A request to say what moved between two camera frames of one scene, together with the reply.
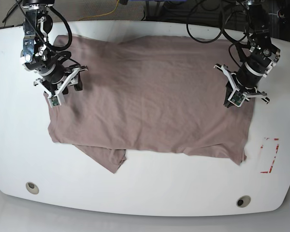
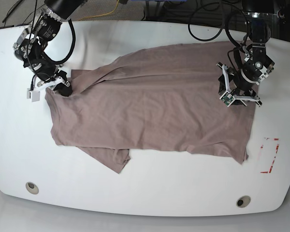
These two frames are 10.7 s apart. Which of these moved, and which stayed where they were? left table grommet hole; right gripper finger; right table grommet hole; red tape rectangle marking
Moved: right gripper finger
Stayed: red tape rectangle marking; left table grommet hole; right table grommet hole
